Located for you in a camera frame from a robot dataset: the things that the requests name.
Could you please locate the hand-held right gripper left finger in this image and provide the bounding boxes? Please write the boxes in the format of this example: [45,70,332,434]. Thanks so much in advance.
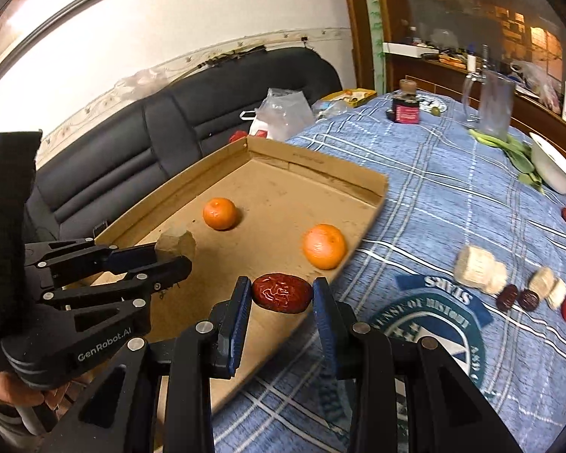
[40,276,254,453]

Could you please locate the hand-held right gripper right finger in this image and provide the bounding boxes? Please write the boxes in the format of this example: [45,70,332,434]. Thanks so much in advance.
[311,276,524,453]

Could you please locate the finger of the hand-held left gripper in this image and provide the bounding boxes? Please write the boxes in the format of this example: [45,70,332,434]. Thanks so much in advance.
[38,255,192,337]
[25,240,160,275]

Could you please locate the beige yam chunk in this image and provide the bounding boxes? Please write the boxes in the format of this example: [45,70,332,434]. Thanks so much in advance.
[454,244,508,294]
[155,227,197,260]
[528,267,566,311]

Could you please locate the red dried date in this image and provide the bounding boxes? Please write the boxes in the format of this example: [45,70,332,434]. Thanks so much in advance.
[495,284,520,312]
[518,289,541,313]
[251,272,313,315]

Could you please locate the orange tangerine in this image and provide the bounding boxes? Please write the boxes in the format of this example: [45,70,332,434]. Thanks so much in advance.
[203,197,240,231]
[302,223,348,271]

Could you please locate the brown cardboard tray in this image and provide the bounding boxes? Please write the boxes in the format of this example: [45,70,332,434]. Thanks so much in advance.
[63,134,390,451]

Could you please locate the person's left hand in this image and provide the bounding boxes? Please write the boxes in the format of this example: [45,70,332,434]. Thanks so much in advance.
[0,370,48,407]

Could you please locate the black leather sofa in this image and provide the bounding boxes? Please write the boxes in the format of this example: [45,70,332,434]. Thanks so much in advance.
[23,47,343,246]

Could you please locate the white plastic bag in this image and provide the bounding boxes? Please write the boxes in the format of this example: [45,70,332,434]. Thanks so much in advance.
[240,109,271,139]

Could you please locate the blue plaid tablecloth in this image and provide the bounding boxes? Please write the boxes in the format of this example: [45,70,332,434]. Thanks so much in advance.
[212,89,566,453]

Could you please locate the clear plastic bag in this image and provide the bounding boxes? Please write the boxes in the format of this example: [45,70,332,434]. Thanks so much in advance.
[255,87,317,141]

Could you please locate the crumpled clear plastic wrap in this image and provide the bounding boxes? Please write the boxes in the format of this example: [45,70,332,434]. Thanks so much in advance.
[311,99,352,121]

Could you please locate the yellow printed box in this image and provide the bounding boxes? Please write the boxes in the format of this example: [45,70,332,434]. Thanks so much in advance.
[321,87,378,107]

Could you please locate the dark jar with pink label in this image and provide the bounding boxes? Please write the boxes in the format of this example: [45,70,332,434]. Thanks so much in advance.
[387,79,421,125]

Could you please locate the green vegetable leaves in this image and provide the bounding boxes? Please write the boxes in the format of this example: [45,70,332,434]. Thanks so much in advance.
[469,128,545,194]

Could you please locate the clear glass pitcher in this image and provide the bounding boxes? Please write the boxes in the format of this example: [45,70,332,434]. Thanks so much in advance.
[461,70,517,139]

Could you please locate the white bowl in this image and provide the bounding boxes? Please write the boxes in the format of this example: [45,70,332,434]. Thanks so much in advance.
[529,132,566,194]

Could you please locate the flat white box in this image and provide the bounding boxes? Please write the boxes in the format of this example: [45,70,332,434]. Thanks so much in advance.
[382,42,426,57]

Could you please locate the wooden cabinet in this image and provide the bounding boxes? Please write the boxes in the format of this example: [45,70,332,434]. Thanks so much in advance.
[340,0,566,152]

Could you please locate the framed wall picture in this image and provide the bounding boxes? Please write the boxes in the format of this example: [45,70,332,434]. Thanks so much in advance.
[0,0,145,90]

